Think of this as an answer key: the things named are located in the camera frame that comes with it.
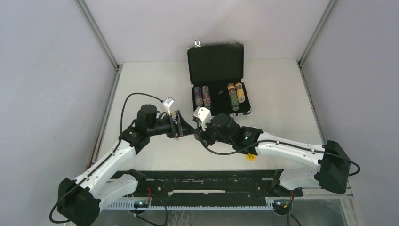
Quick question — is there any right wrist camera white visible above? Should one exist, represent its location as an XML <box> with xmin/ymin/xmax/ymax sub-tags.
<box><xmin>193</xmin><ymin>107</ymin><xmax>212</xmax><ymax>131</ymax></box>

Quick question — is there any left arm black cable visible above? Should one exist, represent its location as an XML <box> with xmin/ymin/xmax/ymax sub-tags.
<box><xmin>48</xmin><ymin>92</ymin><xmax>164</xmax><ymax>224</ymax></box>

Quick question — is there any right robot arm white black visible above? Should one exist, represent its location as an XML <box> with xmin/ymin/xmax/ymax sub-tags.
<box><xmin>194</xmin><ymin>112</ymin><xmax>353</xmax><ymax>196</ymax></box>

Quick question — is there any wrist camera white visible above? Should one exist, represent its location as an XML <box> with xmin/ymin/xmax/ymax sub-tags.
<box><xmin>161</xmin><ymin>97</ymin><xmax>175</xmax><ymax>116</ymax></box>
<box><xmin>193</xmin><ymin>107</ymin><xmax>212</xmax><ymax>131</ymax></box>

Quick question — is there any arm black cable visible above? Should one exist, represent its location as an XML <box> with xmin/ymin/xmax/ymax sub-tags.
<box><xmin>48</xmin><ymin>92</ymin><xmax>164</xmax><ymax>224</ymax></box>
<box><xmin>194</xmin><ymin>120</ymin><xmax>361</xmax><ymax>177</ymax></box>

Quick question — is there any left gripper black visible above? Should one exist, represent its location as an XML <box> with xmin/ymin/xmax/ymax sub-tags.
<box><xmin>147</xmin><ymin>111</ymin><xmax>195</xmax><ymax>139</ymax></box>

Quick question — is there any green chip row inner left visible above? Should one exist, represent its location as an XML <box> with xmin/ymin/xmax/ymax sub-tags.
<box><xmin>201</xmin><ymin>86</ymin><xmax>211</xmax><ymax>110</ymax></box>

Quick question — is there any black aluminium poker case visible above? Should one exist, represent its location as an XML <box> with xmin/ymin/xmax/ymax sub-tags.
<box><xmin>186</xmin><ymin>39</ymin><xmax>252</xmax><ymax>117</ymax></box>

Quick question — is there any purple chip row far left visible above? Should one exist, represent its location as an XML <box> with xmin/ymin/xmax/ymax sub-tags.
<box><xmin>194</xmin><ymin>87</ymin><xmax>203</xmax><ymax>107</ymax></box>

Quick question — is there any yellow chip row far right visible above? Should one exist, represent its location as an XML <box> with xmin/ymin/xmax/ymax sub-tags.
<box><xmin>235</xmin><ymin>82</ymin><xmax>246</xmax><ymax>103</ymax></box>

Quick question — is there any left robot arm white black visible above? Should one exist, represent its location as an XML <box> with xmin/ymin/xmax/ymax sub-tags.
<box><xmin>53</xmin><ymin>105</ymin><xmax>195</xmax><ymax>226</ymax></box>

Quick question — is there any green orange chip row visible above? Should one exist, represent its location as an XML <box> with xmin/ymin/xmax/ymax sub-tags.
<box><xmin>227</xmin><ymin>83</ymin><xmax>239</xmax><ymax>111</ymax></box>

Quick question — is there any yellow round button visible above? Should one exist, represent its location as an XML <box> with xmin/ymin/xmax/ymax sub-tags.
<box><xmin>246</xmin><ymin>154</ymin><xmax>257</xmax><ymax>161</ymax></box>

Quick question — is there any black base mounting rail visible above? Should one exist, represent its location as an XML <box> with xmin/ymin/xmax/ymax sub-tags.
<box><xmin>111</xmin><ymin>169</ymin><xmax>303</xmax><ymax>210</ymax></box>

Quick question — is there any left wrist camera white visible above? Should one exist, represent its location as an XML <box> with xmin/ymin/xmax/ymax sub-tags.
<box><xmin>161</xmin><ymin>97</ymin><xmax>175</xmax><ymax>116</ymax></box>

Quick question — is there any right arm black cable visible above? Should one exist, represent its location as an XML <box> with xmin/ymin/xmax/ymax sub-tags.
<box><xmin>194</xmin><ymin>120</ymin><xmax>361</xmax><ymax>177</ymax></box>

